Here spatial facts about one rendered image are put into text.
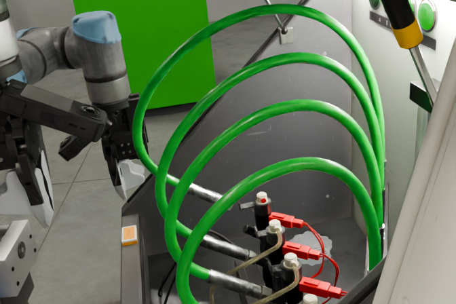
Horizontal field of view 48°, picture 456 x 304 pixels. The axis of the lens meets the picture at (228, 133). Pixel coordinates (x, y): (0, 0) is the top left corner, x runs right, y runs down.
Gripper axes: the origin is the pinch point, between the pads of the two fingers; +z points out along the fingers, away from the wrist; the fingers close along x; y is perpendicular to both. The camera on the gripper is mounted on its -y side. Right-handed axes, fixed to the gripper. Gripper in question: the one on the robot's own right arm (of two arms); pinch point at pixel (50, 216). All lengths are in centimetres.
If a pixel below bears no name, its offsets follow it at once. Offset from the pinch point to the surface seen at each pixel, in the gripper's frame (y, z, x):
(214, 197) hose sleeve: -21.5, 8.6, -11.3
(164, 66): -16.9, -13.2, -11.5
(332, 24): -40.8, -15.8, -11.2
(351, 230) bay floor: -55, 41, -37
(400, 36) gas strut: -34.4, -22.5, 20.5
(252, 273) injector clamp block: -26.4, 25.6, -12.3
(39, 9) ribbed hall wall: 121, 85, -679
